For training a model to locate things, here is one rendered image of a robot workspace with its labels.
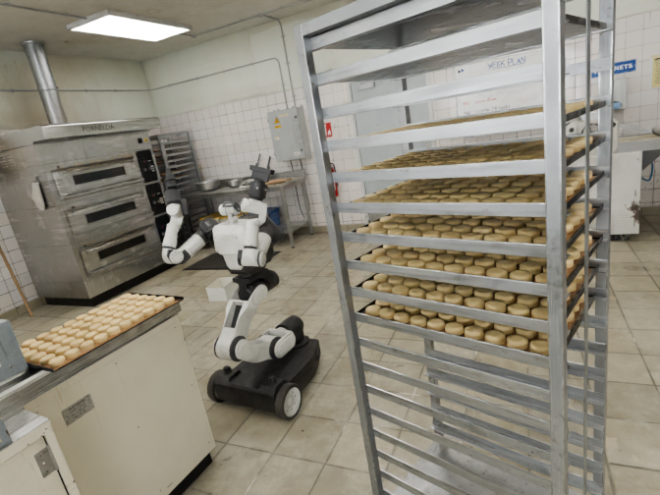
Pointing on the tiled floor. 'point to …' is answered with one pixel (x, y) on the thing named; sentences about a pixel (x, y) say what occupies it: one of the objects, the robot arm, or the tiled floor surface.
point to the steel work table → (267, 192)
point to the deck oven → (85, 207)
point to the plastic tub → (221, 290)
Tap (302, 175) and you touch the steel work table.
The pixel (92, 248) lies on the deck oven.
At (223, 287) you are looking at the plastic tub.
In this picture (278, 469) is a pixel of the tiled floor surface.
